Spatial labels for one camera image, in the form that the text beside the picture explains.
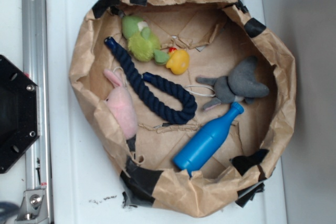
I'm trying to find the metal corner bracket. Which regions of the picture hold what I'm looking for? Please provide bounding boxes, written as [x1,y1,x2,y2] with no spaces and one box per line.
[15,189,48,223]

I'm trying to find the blue plastic bottle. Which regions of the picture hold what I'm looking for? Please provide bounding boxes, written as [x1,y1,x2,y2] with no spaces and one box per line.
[173,102,244,175]

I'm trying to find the aluminium extrusion rail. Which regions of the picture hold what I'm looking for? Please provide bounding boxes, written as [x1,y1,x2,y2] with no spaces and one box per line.
[22,0,54,223]

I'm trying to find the yellow rubber duck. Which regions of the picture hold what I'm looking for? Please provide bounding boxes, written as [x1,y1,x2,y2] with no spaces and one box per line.
[165,47,190,75]

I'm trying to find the pink plush bunny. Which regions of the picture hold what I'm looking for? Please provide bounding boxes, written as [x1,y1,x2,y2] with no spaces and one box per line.
[103,69,138,140]

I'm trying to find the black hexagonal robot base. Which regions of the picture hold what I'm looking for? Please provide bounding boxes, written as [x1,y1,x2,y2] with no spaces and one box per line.
[0,55,39,174]

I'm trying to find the navy blue rope toy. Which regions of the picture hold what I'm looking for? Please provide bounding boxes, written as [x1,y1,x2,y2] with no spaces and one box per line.
[104,37,197,124]

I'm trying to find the green plush animal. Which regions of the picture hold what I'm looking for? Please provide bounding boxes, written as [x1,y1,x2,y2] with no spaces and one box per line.
[122,16,170,65]

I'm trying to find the grey plush elephant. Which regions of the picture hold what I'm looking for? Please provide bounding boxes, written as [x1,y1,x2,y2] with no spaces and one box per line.
[196,56,269,111]

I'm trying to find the brown paper bag bin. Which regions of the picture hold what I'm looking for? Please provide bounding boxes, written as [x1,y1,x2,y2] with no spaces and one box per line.
[69,0,296,217]

